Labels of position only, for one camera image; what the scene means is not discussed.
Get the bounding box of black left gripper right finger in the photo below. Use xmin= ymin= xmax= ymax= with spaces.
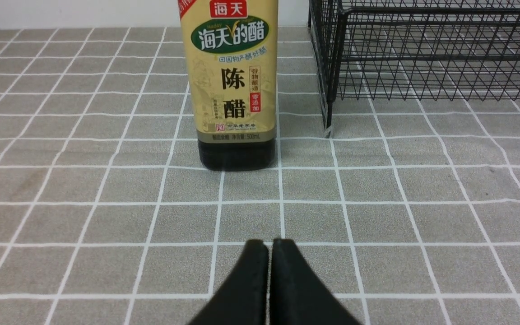
xmin=270 ymin=238 xmax=361 ymax=325

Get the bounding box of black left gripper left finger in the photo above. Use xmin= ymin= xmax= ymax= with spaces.
xmin=189 ymin=239 xmax=269 ymax=325

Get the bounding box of dark vinegar bottle yellow label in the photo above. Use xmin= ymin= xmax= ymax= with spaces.
xmin=178 ymin=0 xmax=279 ymax=172

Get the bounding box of grey grid tablecloth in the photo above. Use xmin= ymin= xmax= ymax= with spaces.
xmin=0 ymin=27 xmax=520 ymax=325

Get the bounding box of black wire mesh shelf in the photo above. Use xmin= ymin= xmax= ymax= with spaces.
xmin=308 ymin=0 xmax=520 ymax=138

